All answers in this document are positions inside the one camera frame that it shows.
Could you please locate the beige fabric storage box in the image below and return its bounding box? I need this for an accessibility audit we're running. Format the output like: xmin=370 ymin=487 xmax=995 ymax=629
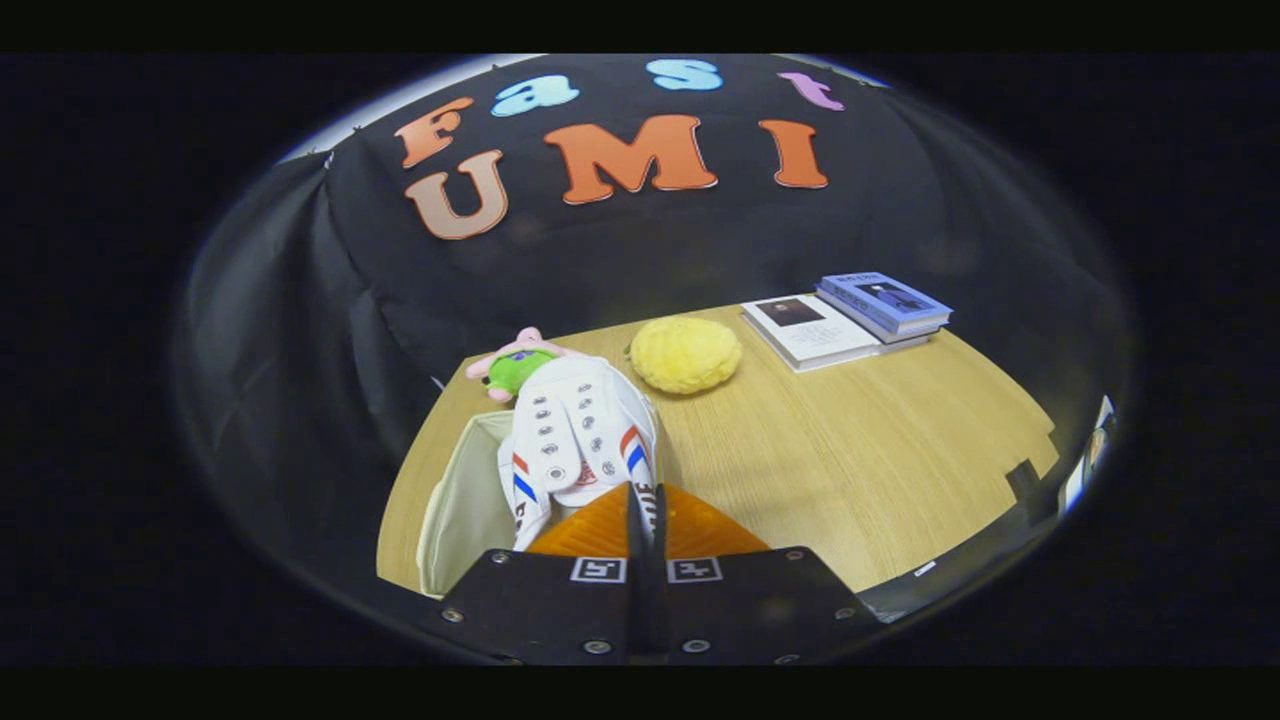
xmin=415 ymin=410 xmax=531 ymax=598

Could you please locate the black backdrop cloth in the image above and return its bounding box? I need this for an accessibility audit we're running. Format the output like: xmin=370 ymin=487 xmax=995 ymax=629
xmin=175 ymin=54 xmax=1136 ymax=601

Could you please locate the pink and green plush toy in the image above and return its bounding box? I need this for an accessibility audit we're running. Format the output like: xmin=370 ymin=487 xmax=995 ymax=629
xmin=465 ymin=327 xmax=581 ymax=403

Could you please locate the white sneaker shoe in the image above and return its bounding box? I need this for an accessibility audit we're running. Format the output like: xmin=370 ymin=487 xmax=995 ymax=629
xmin=497 ymin=353 xmax=661 ymax=551

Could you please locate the white book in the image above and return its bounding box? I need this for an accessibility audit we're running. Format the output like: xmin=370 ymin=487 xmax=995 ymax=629
xmin=740 ymin=294 xmax=931 ymax=373

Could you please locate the blue book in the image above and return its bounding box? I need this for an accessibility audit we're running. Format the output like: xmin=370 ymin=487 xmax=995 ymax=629
xmin=815 ymin=271 xmax=953 ymax=346

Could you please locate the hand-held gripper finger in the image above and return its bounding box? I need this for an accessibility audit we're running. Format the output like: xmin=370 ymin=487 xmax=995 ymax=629
xmin=653 ymin=482 xmax=886 ymax=666
xmin=420 ymin=482 xmax=648 ymax=666

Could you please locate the yellow plush cushion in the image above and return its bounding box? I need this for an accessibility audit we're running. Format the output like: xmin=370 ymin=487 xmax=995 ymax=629
xmin=629 ymin=315 xmax=744 ymax=395

